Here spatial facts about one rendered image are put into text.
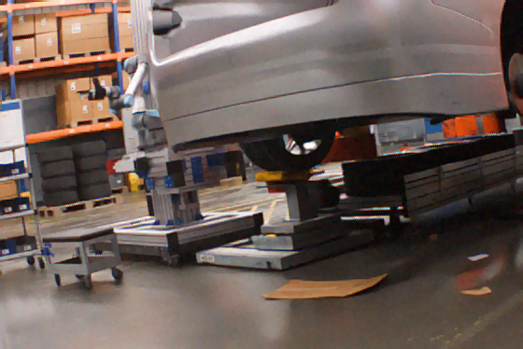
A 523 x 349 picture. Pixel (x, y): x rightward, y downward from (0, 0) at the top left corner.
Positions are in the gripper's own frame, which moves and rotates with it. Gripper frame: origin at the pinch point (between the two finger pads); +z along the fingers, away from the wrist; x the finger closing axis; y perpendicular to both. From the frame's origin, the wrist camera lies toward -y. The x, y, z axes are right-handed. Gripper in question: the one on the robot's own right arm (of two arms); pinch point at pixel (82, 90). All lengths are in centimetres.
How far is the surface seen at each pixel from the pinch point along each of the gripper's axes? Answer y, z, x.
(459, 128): 43, -300, -156
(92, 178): 147, -480, 514
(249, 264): 107, -29, -110
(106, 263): 107, 19, -35
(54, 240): 92, 40, -8
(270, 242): 95, -42, -116
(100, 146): 95, -501, 514
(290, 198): 72, -61, -119
